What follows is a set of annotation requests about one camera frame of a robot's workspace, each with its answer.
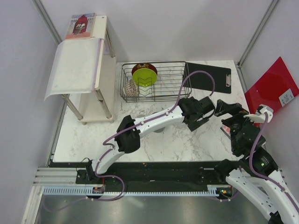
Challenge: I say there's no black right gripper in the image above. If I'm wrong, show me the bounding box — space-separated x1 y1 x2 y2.
214 99 260 152

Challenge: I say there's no grey mug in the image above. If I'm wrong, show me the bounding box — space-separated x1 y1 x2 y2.
153 112 166 133

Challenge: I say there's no lime green plate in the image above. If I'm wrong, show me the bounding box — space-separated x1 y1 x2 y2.
132 69 157 87

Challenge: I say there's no red patterned white bowl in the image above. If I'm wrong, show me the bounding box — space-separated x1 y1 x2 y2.
123 79 139 97

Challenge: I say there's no dark red patterned bowl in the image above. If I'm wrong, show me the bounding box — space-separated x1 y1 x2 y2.
132 63 157 74

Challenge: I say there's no orange pink mug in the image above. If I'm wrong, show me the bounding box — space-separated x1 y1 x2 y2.
137 114 146 118

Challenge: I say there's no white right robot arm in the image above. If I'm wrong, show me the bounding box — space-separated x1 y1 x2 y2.
214 99 299 224

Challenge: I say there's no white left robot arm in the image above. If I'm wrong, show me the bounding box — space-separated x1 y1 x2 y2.
85 97 215 183

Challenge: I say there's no Little Women book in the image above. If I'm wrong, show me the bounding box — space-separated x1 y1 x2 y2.
221 125 230 138

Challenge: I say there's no black clipboard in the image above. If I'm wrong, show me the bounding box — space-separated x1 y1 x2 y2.
181 62 232 94

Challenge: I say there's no red plastic folder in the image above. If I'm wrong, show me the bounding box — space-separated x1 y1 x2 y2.
245 57 299 114

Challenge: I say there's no white side shelf table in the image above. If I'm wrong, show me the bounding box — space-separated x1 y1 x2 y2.
61 15 116 125

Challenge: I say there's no white translucent mat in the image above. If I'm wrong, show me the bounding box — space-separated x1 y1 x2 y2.
45 38 103 98

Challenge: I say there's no red cover book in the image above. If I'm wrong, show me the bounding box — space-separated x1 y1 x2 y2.
65 13 96 40

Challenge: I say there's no black wire dish rack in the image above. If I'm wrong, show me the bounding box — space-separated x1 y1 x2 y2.
120 61 192 103

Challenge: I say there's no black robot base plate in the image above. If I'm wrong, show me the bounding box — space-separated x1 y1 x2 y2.
76 161 236 199

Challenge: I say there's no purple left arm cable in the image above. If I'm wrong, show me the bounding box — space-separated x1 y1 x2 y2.
43 38 217 212

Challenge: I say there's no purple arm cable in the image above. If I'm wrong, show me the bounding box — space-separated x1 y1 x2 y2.
249 112 299 208
43 38 217 212

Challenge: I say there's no white slotted cable duct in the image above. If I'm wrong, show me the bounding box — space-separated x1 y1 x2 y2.
43 185 231 196

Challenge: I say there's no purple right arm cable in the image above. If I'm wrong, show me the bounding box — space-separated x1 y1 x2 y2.
249 112 299 208

